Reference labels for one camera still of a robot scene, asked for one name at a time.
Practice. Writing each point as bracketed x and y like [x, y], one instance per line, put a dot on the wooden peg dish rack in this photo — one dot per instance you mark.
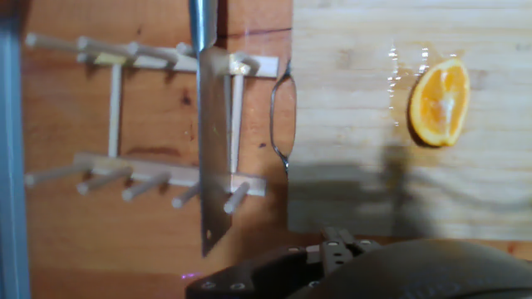
[114, 108]

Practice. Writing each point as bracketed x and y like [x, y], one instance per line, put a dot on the orange wedge piece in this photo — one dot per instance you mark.
[440, 104]

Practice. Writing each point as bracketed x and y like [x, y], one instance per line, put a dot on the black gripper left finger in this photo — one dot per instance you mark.
[249, 278]

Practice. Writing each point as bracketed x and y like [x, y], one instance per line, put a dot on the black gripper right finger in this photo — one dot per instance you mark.
[334, 253]

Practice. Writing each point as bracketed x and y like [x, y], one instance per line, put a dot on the steel cleaver knife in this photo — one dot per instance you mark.
[213, 145]

